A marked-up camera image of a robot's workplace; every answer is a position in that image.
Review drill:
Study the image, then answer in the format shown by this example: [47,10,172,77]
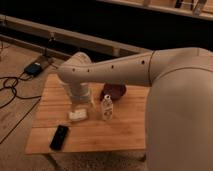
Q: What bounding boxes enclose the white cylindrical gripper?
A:
[68,83,91,103]

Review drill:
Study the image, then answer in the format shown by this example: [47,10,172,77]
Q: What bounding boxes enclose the clear plastic bottle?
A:
[101,95,113,121]

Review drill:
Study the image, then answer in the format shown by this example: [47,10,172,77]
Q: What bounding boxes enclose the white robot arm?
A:
[58,48,213,171]

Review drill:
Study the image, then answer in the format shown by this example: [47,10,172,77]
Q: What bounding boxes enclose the white rectangular block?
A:
[68,109,88,122]

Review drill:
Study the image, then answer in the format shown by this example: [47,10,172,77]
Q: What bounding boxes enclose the dark red bowl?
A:
[100,84,126,101]

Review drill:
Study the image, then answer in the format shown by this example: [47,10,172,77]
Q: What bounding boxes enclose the wooden slatted table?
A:
[25,74,148,154]

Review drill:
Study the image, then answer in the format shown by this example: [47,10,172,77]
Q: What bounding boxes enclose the black power adapter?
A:
[24,63,42,76]

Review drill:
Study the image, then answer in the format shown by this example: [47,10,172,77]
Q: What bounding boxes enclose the black smartphone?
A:
[50,125,69,150]

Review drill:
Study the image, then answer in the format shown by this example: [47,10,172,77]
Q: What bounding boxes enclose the black floor cable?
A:
[0,71,43,144]

